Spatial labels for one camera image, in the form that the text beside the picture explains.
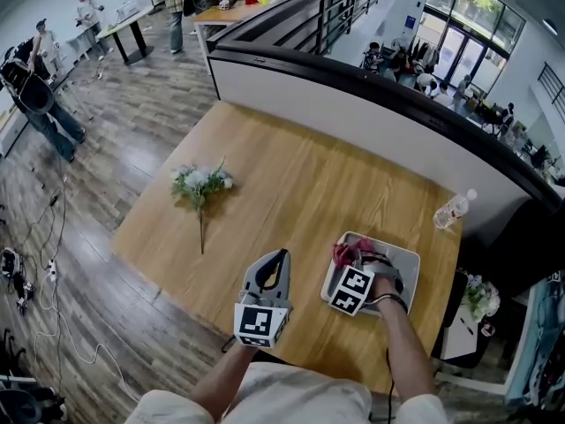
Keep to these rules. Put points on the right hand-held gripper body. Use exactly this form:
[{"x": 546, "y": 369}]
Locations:
[{"x": 351, "y": 290}]

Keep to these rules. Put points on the rack of hanging coats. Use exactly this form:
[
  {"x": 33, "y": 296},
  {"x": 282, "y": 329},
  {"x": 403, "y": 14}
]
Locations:
[{"x": 424, "y": 53}]

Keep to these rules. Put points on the white side desk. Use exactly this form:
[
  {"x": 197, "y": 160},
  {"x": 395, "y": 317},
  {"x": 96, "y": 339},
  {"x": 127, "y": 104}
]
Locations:
[{"x": 525, "y": 356}]

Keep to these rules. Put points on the white partition with black top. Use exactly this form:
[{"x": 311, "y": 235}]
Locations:
[{"x": 375, "y": 113}]

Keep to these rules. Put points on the pink and white wristband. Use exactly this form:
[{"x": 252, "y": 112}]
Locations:
[{"x": 487, "y": 329}]

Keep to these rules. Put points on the person's left forearm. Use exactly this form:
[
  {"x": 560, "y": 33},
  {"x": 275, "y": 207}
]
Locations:
[{"x": 225, "y": 378}]

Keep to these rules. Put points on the pink cloth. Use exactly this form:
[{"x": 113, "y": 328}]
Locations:
[{"x": 346, "y": 252}]

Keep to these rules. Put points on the white desktop machine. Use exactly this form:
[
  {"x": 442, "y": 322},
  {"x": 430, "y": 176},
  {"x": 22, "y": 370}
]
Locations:
[{"x": 128, "y": 8}]

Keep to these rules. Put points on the person's white shirt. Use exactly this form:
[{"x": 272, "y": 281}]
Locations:
[{"x": 291, "y": 395}]

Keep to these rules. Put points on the clear plastic water bottle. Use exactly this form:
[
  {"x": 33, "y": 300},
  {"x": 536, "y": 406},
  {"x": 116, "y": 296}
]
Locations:
[{"x": 454, "y": 210}]

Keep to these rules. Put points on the person's right forearm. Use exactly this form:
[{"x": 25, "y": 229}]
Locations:
[{"x": 406, "y": 351}]

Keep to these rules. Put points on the device with checkered tag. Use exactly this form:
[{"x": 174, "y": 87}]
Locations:
[{"x": 554, "y": 277}]

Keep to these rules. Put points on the black marker pen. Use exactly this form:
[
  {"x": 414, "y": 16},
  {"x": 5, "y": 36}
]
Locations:
[{"x": 466, "y": 326}]

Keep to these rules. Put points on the black dome pendant lamp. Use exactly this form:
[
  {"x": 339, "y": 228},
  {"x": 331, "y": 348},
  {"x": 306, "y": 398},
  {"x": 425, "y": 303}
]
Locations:
[{"x": 550, "y": 24}]

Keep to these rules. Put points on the white artificial flower bunch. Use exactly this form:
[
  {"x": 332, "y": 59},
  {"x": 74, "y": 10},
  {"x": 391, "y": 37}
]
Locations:
[{"x": 481, "y": 296}]

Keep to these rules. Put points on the large glass window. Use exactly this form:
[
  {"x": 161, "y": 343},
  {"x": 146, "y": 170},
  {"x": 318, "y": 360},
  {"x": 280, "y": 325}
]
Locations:
[{"x": 476, "y": 2}]

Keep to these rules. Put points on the white power strip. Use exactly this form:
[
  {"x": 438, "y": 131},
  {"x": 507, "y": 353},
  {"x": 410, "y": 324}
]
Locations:
[{"x": 52, "y": 270}]

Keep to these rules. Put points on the grey compartment tray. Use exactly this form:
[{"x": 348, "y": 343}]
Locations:
[{"x": 408, "y": 267}]

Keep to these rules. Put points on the person's right hand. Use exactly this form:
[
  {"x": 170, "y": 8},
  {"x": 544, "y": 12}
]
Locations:
[{"x": 384, "y": 289}]

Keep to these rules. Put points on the white table with black base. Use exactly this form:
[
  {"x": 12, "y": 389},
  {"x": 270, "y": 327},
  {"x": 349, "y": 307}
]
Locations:
[{"x": 128, "y": 29}]

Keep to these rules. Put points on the long wooden desk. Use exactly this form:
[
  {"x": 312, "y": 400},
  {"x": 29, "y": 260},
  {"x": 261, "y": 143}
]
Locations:
[{"x": 229, "y": 20}]

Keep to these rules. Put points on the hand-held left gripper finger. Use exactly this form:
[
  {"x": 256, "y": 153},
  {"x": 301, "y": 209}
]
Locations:
[
  {"x": 287, "y": 283},
  {"x": 250, "y": 281}
]

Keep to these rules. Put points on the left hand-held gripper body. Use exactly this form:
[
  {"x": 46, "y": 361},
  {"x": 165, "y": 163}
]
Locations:
[{"x": 255, "y": 325}]

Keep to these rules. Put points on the glass entrance door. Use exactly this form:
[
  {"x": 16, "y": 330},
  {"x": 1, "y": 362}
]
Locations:
[{"x": 461, "y": 60}]

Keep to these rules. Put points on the pale artificial flower bouquet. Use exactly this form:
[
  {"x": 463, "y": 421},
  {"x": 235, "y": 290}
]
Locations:
[{"x": 198, "y": 183}]

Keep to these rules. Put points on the black office chair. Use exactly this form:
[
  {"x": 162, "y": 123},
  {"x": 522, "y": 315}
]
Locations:
[{"x": 529, "y": 245}]

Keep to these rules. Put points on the blue wall sign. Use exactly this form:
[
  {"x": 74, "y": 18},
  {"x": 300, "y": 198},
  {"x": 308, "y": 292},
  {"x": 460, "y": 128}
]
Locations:
[{"x": 410, "y": 21}]

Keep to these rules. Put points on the black metal railing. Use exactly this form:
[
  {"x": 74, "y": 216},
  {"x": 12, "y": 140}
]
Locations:
[
  {"x": 552, "y": 91},
  {"x": 335, "y": 11}
]

